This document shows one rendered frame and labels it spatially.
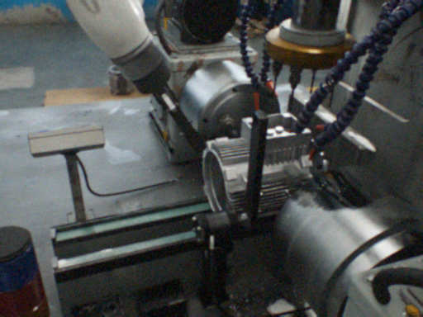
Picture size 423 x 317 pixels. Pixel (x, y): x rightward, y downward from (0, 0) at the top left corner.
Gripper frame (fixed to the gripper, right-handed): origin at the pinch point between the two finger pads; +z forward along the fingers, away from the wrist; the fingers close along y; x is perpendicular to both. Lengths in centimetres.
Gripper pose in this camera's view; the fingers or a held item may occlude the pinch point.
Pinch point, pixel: (194, 139)
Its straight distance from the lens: 95.8
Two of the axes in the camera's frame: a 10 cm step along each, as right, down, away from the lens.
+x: -8.3, 5.6, 0.0
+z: 4.4, 6.6, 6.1
